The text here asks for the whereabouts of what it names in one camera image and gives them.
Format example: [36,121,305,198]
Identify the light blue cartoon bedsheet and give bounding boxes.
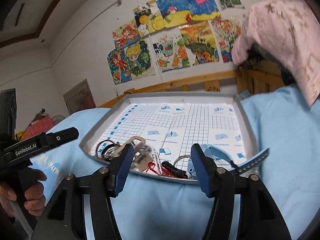
[31,85,319,239]

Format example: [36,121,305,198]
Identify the beige square buckle bracelet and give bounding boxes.
[117,135,147,156]

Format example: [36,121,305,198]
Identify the wooden bed frame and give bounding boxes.
[99,60,284,108]

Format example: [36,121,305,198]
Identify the pink floral blanket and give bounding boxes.
[232,0,319,106]

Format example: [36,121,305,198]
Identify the red string bracelet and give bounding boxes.
[145,161,173,178]

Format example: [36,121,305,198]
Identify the black clip with key rings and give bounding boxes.
[161,155,190,179]

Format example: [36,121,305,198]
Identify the light blue smartwatch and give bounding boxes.
[200,144,269,174]

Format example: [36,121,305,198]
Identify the children's drawings on wall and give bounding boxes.
[107,0,243,85]

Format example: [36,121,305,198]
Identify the grey wall cabinet door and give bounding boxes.
[63,79,96,114]

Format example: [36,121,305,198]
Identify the wire fan guard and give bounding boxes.
[52,115,65,126]

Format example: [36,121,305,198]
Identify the person's left hand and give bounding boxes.
[1,170,47,217]

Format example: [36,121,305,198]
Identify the grey tray box lid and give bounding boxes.
[80,92,258,185]

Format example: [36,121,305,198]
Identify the red checkered cloth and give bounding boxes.
[21,116,54,140]

